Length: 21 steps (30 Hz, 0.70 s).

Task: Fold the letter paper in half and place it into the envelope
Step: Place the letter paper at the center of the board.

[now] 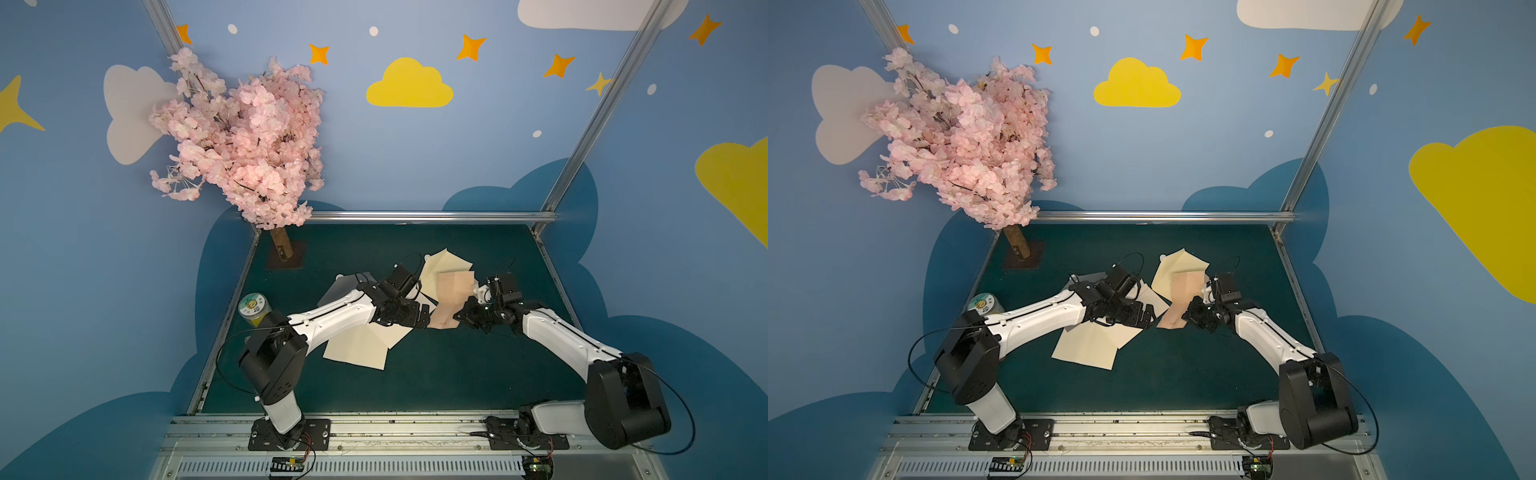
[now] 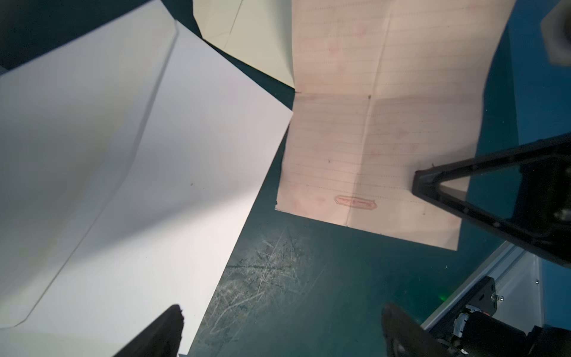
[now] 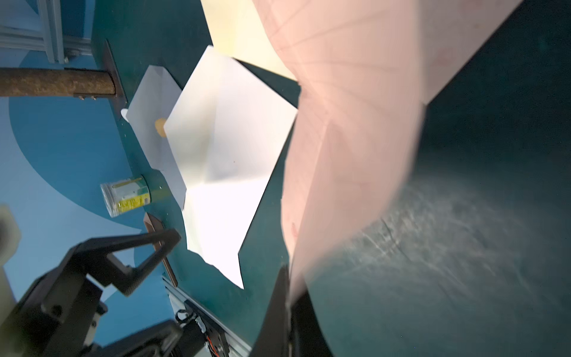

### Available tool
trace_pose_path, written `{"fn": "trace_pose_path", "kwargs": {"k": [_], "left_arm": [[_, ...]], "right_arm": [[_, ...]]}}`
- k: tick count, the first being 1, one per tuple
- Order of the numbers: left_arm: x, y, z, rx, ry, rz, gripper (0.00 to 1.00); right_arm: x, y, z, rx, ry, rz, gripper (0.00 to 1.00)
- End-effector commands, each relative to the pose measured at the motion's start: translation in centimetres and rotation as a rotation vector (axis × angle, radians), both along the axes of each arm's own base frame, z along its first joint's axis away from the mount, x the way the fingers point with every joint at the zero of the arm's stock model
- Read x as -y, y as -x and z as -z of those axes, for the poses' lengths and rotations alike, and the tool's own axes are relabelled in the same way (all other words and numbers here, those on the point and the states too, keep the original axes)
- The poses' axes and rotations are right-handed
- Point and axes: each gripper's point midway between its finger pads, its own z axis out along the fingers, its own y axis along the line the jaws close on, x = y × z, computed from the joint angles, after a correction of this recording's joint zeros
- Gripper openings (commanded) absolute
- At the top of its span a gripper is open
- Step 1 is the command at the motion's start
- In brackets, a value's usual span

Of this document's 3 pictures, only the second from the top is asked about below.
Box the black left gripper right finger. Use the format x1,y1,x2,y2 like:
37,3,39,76
381,303,451,356

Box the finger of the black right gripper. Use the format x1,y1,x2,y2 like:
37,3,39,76
412,134,570,268

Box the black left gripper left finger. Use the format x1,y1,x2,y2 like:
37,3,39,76
114,304,184,357

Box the white envelope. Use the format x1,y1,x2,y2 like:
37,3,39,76
1,1,292,356

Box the pink lined letter paper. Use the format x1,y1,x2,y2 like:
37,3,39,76
276,0,514,250

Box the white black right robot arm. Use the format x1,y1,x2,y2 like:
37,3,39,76
412,134,570,356

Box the cream envelope far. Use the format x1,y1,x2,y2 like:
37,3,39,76
193,0,294,88

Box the aluminium front rail platform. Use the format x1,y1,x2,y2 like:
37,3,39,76
422,242,544,333

